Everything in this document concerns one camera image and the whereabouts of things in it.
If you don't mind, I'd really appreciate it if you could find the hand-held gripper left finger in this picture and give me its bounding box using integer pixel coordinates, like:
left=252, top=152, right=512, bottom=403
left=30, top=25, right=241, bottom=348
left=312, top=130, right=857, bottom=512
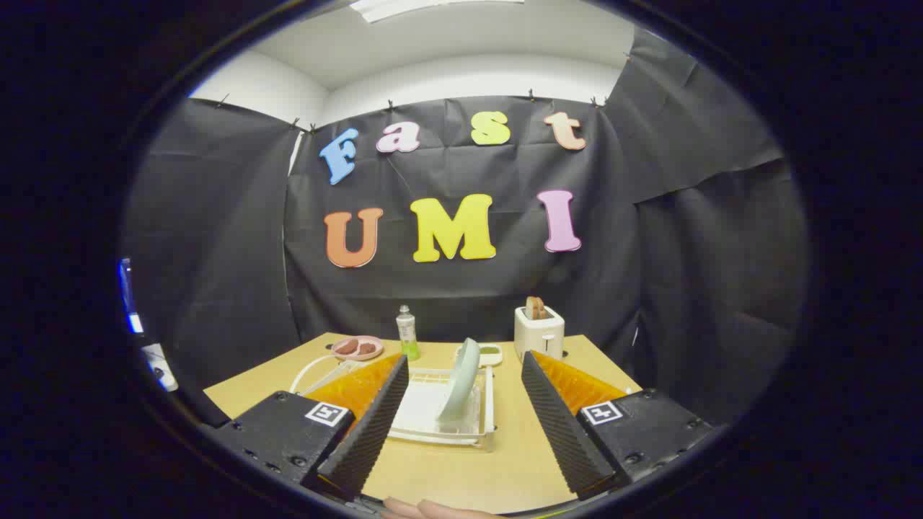
left=215, top=353, right=410, bottom=503

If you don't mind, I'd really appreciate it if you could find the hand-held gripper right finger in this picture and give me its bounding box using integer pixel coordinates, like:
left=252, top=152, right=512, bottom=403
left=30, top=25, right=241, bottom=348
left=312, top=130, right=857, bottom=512
left=521, top=350, right=715, bottom=502

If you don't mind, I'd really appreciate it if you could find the white wire dish rack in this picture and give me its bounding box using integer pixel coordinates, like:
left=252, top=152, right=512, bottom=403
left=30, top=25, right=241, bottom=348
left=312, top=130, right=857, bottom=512
left=290, top=353, right=498, bottom=451

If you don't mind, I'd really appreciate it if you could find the pale green plate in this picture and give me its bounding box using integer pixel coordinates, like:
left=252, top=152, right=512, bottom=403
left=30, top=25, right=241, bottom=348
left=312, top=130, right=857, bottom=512
left=436, top=337, right=482, bottom=424

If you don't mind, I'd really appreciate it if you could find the pink plate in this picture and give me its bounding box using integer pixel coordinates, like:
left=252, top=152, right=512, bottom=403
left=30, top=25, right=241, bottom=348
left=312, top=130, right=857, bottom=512
left=332, top=335, right=384, bottom=361

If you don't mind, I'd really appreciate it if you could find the white toaster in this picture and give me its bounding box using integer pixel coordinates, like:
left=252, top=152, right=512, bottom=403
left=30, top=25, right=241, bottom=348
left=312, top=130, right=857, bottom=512
left=514, top=306, right=565, bottom=363

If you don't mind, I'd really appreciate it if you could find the clear bottle with green liquid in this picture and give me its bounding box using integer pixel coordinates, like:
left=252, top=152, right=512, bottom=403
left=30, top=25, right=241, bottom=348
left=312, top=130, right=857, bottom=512
left=396, top=305, right=421, bottom=361

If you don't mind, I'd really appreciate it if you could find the black backdrop cloth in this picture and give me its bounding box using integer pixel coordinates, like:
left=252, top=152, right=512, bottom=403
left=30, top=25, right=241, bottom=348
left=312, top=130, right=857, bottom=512
left=123, top=29, right=808, bottom=433

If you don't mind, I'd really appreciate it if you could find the white device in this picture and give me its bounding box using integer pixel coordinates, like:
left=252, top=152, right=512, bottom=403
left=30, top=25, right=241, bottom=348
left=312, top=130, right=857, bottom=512
left=141, top=343, right=179, bottom=392

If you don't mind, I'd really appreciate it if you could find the blue lit screen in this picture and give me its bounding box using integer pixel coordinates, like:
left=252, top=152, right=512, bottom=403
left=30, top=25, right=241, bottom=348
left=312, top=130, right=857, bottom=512
left=119, top=258, right=143, bottom=334

